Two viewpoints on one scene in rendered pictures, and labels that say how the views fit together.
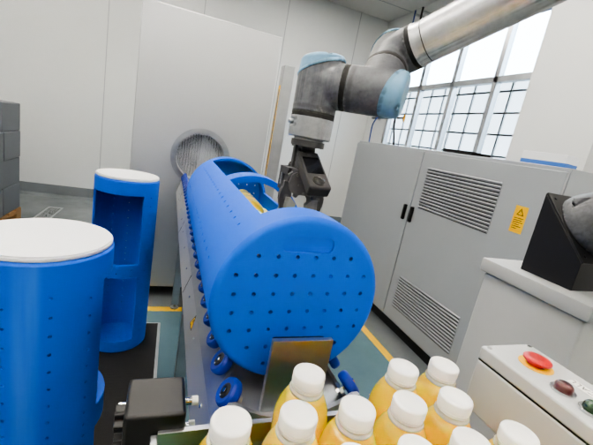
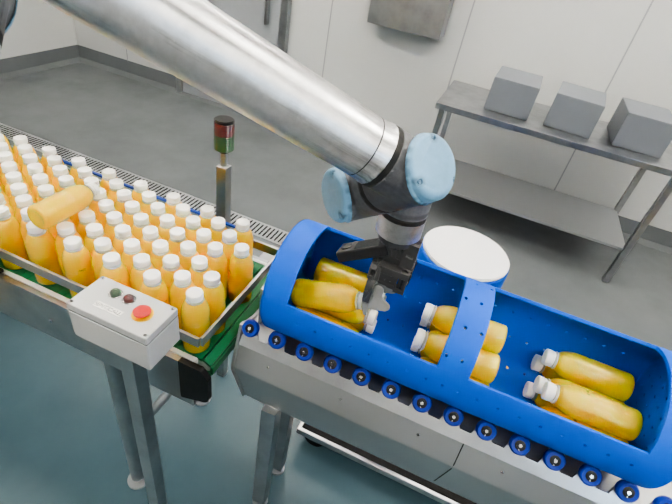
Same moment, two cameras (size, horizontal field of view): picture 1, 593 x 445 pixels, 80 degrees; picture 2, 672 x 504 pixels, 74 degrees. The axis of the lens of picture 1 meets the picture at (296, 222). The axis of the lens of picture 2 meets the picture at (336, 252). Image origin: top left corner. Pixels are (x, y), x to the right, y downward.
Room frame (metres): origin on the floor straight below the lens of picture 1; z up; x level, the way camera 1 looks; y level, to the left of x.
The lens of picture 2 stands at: (1.12, -0.65, 1.82)
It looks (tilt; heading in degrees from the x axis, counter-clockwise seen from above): 37 degrees down; 126
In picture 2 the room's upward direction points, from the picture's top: 11 degrees clockwise
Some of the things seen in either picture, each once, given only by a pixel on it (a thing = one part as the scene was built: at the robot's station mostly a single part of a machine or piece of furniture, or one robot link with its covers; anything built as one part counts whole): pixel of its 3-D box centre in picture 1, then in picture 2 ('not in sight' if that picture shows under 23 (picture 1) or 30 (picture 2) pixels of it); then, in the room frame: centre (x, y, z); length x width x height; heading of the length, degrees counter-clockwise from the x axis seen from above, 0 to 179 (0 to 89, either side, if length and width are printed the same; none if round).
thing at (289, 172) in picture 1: (302, 168); (393, 258); (0.78, 0.01, 1.28); 0.09 x 0.08 x 0.12; 21
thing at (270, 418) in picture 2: not in sight; (265, 459); (0.59, -0.08, 0.31); 0.06 x 0.06 x 0.63; 21
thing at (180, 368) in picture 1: (183, 350); not in sight; (1.45, 0.41, 0.31); 0.06 x 0.06 x 0.63; 21
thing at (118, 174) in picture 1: (128, 175); not in sight; (1.69, 0.84, 1.03); 0.28 x 0.28 x 0.01
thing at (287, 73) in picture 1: (262, 221); not in sight; (2.01, 0.19, 0.85); 0.06 x 0.06 x 1.70; 21
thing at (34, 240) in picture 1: (43, 237); (465, 252); (0.74, 0.55, 1.03); 0.28 x 0.28 x 0.01
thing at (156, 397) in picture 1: (156, 428); not in sight; (0.38, 0.13, 0.95); 0.10 x 0.07 x 0.10; 111
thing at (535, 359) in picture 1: (536, 361); (142, 312); (0.46, -0.37, 1.11); 0.04 x 0.04 x 0.01
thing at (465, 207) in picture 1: (426, 243); not in sight; (2.85, -1.08, 0.72); 2.15 x 0.54 x 1.45; 21
